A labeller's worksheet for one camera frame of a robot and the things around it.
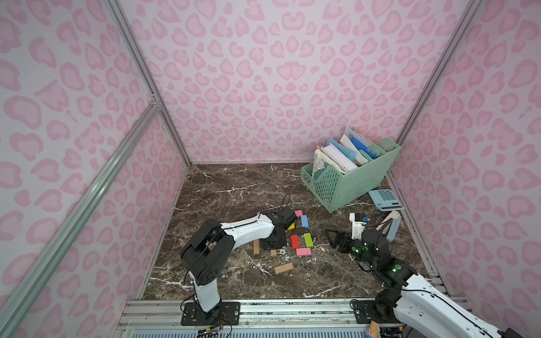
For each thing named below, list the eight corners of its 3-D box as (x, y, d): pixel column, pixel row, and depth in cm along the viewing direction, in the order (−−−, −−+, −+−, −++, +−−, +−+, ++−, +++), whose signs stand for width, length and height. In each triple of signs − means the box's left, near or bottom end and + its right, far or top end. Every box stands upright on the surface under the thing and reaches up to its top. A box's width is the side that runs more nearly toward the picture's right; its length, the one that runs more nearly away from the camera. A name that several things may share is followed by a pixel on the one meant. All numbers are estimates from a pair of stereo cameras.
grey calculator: (382, 213, 101) (384, 210, 99) (369, 194, 108) (371, 191, 106) (400, 209, 102) (403, 206, 100) (387, 190, 110) (389, 187, 108)
